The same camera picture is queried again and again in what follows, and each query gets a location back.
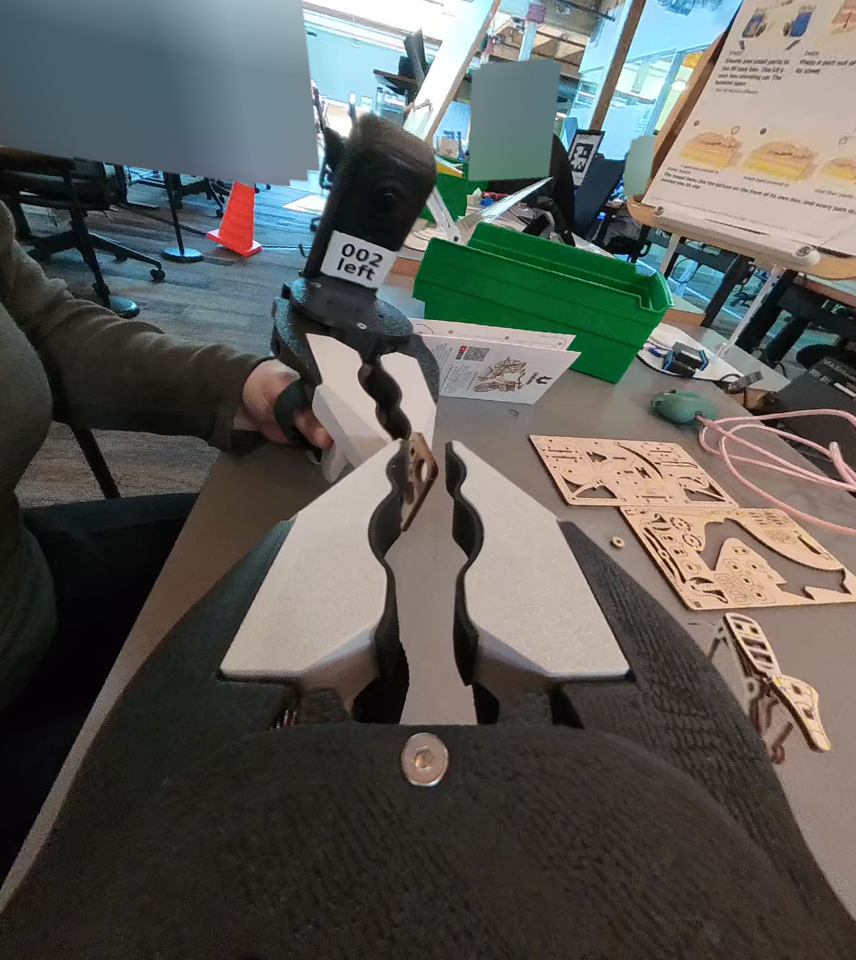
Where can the black clip tool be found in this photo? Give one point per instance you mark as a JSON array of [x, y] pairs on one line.
[[743, 382]]

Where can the black office chair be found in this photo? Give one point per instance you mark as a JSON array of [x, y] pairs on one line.
[[60, 196]]

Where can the small wooden model part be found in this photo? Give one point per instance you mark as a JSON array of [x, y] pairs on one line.
[[420, 480]]

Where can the person's left hand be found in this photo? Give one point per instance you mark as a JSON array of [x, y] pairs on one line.
[[259, 405]]

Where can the laser-cut wooden parts sheet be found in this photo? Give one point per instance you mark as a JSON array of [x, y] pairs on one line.
[[660, 577], [570, 472]]

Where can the green plastic bin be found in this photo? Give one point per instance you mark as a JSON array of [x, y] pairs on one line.
[[533, 315], [454, 191]]

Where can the black and blue battery pack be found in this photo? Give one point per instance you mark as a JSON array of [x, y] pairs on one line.
[[684, 358]]

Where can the orange traffic cone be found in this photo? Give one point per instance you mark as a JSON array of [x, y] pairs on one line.
[[237, 225]]

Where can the black case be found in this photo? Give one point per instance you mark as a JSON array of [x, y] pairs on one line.
[[848, 390]]

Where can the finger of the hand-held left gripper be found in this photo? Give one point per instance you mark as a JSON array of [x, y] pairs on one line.
[[413, 390], [342, 420]]

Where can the instruction board on stand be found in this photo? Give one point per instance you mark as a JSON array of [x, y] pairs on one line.
[[795, 112]]

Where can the white round mat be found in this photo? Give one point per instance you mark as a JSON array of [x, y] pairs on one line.
[[649, 352]]

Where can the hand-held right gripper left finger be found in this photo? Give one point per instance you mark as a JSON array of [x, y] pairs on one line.
[[308, 592]]

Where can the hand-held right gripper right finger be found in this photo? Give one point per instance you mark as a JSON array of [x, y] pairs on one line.
[[540, 592]]

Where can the small marker sign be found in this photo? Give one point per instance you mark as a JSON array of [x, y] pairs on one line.
[[585, 156]]

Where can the white instruction booklet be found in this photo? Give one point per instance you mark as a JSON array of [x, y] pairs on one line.
[[503, 367]]

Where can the person's left forearm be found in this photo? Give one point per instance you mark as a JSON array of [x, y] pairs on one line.
[[158, 382]]

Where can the partly built wooden model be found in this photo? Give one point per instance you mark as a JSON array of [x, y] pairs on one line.
[[765, 660]]

